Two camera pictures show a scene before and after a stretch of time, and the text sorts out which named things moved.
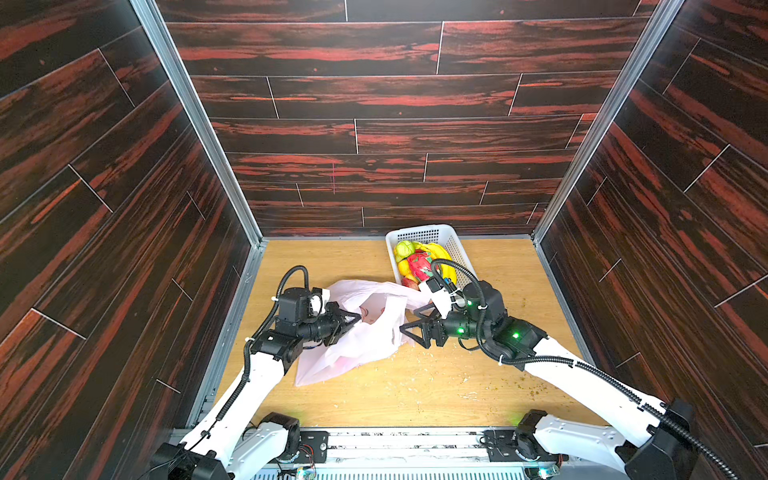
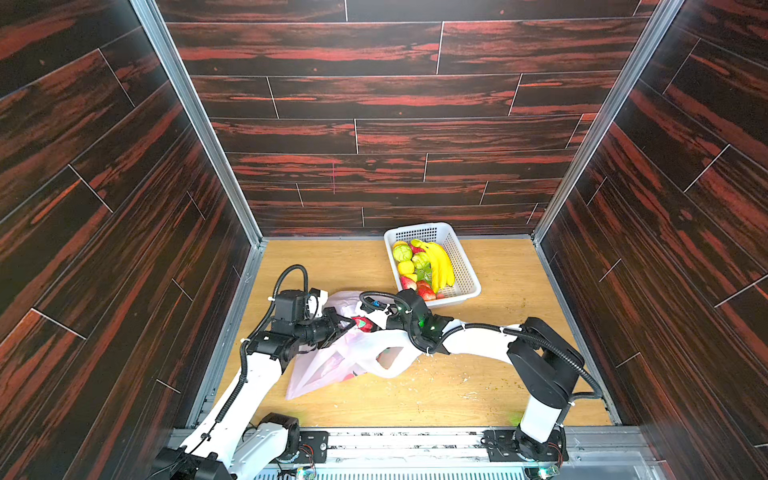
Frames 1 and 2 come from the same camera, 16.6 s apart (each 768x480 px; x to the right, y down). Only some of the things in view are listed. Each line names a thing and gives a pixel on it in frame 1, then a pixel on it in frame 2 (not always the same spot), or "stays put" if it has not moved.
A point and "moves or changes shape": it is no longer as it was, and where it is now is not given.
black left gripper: (342, 324) stays put
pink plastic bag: (386, 312) moves or changes shape
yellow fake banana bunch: (448, 271) stays put
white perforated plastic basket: (441, 234) stays put
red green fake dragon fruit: (421, 265) → (363, 323)
